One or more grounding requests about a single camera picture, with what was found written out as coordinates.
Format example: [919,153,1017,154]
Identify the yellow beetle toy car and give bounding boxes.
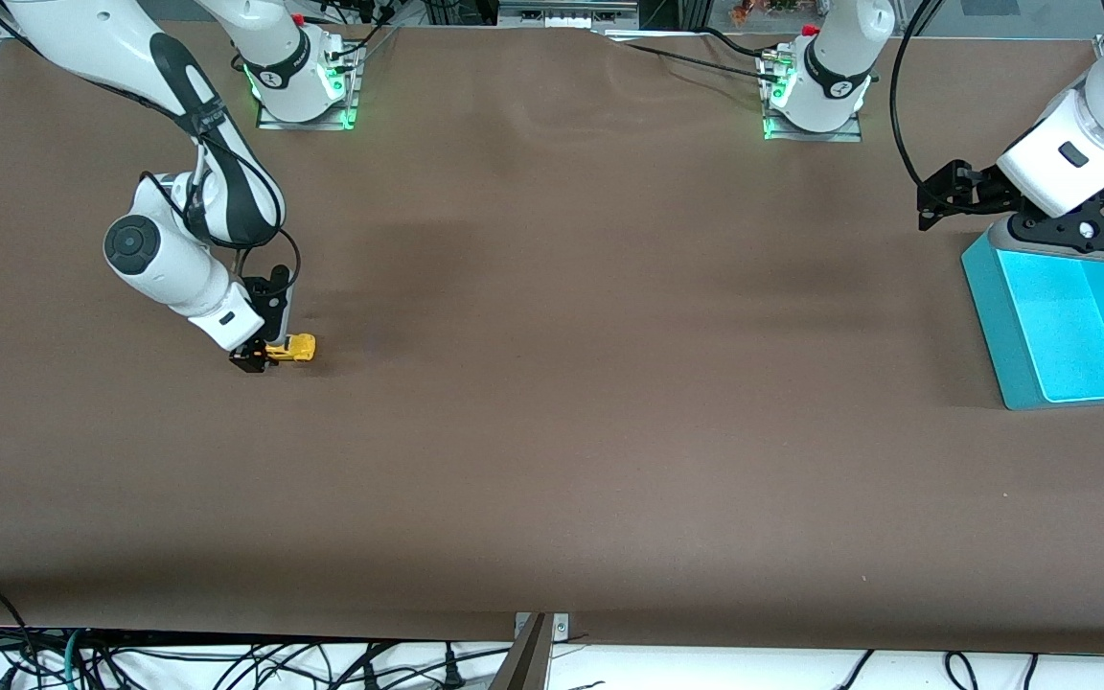
[265,333,317,364]

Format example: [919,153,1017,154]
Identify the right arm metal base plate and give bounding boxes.
[255,43,362,130]

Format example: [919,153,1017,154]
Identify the long black base cable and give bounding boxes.
[595,29,775,83]

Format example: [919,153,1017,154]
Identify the short black base cable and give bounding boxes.
[701,26,779,61]

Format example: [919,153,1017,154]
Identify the teal plastic bin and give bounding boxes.
[960,230,1104,411]

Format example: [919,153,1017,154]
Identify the grey background equipment box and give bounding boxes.
[497,0,641,30]

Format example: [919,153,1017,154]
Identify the metal table edge bracket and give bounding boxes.
[514,611,570,641]

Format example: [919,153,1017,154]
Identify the dark angled support bar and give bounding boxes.
[487,613,553,690]

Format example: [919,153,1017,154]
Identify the black cables at right base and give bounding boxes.
[325,0,400,60]

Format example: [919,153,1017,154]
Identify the right arm black wrist cable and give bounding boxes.
[138,134,302,298]

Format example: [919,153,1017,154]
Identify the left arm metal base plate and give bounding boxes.
[761,48,864,143]

